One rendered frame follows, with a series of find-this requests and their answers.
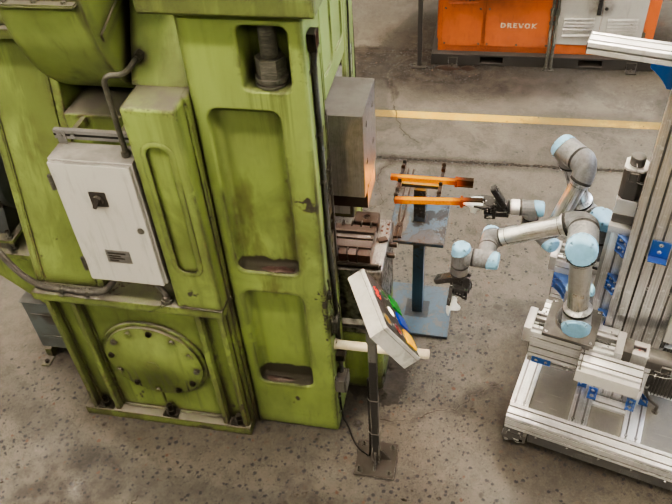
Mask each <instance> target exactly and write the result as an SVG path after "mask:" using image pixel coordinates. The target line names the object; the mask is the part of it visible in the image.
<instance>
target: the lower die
mask: <svg viewBox="0 0 672 504"><path fill-rule="evenodd" d="M336 230H344V231H356V232H368V233H374V240H373V238H369V237H358V236H346V235H336V236H337V246H339V250H338V257H339V260H340V261H346V260H347V256H346V249H347V247H349V250H348V260H349V262H356V248H357V247H358V251H357V259H358V262H360V263H371V261H372V257H373V252H374V248H375V243H376V239H377V231H376V226H371V228H370V226H366V225H362V227H361V225H354V224H353V226H351V224H344V225H342V223H336Z"/></svg>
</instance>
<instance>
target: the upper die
mask: <svg viewBox="0 0 672 504"><path fill-rule="evenodd" d="M374 182H375V164H374V167H373V171H372V175H371V179H370V183H369V186H368V190H367V194H366V197H365V198H361V197H348V196H335V195H333V196H334V205H337V206H350V207H363V208H368V206H369V202H370V198H371V194H372V190H373V186H374Z"/></svg>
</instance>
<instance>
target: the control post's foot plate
mask: <svg viewBox="0 0 672 504"><path fill-rule="evenodd" d="M358 446H359V447H360V448H361V449H362V450H363V451H365V452H366V453H368V454H369V440H359V441H358ZM398 448H399V446H398V444H392V443H385V442H380V451H379V456H380V460H379V461H377V453H376V452H374V460H373V457H372V441H371V456H367V455H366V454H364V453H363V452H362V451H360V450H359V449H357V459H356V463H355V469H354V472H353V474H354V475H358V476H363V477H372V478H375V479H377V480H385V481H388V482H391V481H394V478H395V474H396V465H397V462H398V459H397V455H398Z"/></svg>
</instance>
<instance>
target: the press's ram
mask: <svg viewBox="0 0 672 504"><path fill-rule="evenodd" d="M326 109H327V119H328V131H329V144H330V157H331V170H332V183H333V195H335V196H348V197H361V198H365V197H366V194H367V190H368V186H369V183H370V179H371V175H372V171H373V167H374V163H375V159H376V127H375V88H374V78H361V77H339V76H335V77H334V80H333V82H332V85H331V87H330V90H329V93H328V95H327V98H326V100H325V110H326Z"/></svg>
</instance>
